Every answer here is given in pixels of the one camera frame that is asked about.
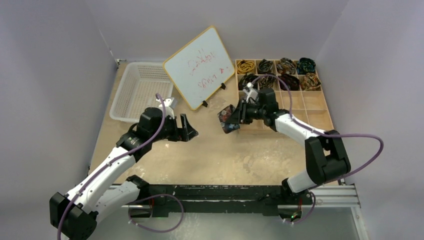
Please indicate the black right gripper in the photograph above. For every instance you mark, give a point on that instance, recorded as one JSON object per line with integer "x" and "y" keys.
{"x": 243, "y": 112}

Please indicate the white board with yellow frame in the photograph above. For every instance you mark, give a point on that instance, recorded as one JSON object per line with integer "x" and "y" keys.
{"x": 200, "y": 68}

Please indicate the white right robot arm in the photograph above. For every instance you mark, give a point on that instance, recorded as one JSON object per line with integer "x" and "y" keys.
{"x": 326, "y": 157}

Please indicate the orange brown rolled tie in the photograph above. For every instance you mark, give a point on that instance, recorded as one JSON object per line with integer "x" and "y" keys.
{"x": 310, "y": 82}

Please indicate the yellow rolled tie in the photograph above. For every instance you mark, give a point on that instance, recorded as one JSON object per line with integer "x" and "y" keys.
{"x": 245, "y": 66}

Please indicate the dark olive rolled tie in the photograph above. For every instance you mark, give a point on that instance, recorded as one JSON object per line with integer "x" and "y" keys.
{"x": 266, "y": 81}

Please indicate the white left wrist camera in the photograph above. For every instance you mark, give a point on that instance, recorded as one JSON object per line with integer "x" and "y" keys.
{"x": 168, "y": 106}

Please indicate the brown patterned rolled tie top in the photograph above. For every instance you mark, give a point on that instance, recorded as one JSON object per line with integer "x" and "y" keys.
{"x": 286, "y": 66}

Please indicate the wooden compartment tray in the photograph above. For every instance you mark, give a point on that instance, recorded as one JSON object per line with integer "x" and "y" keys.
{"x": 308, "y": 106}

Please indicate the teal dark rolled tie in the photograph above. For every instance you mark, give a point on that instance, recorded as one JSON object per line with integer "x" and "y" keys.
{"x": 305, "y": 65}

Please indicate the navy floral patterned tie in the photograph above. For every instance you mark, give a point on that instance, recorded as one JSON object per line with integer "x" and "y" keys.
{"x": 223, "y": 117}

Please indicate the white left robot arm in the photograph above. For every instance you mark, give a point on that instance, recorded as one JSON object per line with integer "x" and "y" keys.
{"x": 77, "y": 213}

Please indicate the white plastic basket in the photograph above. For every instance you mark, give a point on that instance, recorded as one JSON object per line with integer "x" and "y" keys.
{"x": 137, "y": 90}

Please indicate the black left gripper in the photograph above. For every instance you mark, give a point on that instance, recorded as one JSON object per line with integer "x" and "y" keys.
{"x": 182, "y": 134}

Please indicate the black gold rolled tie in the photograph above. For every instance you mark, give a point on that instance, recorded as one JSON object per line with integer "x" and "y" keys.
{"x": 245, "y": 79}

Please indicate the dark maroon rolled tie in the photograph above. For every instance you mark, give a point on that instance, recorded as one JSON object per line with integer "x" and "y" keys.
{"x": 291, "y": 81}

